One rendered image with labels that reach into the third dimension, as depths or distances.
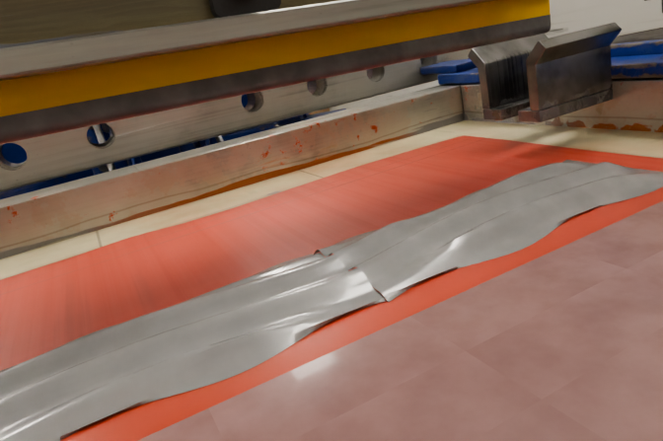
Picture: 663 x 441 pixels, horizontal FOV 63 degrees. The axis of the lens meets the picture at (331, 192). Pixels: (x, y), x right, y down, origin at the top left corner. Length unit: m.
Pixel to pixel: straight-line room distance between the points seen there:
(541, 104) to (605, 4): 2.26
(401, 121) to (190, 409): 0.37
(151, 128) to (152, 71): 0.24
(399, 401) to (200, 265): 0.16
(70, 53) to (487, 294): 0.18
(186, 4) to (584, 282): 0.20
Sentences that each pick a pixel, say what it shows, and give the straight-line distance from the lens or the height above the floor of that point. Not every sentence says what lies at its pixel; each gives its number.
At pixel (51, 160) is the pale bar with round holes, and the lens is 0.49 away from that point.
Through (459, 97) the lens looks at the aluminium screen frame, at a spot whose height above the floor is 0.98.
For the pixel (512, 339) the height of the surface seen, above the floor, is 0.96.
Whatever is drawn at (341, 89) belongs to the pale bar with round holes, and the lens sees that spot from 0.55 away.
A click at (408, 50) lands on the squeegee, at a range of 0.31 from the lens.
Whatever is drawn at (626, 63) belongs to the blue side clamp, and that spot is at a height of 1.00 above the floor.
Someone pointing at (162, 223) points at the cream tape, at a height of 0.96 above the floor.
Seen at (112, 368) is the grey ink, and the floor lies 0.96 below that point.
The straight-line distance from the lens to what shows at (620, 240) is 0.25.
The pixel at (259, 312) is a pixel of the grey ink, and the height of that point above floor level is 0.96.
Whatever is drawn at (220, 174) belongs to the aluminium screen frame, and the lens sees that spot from 0.44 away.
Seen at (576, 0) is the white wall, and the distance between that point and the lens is 2.72.
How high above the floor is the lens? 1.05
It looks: 15 degrees down
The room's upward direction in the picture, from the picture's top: 11 degrees counter-clockwise
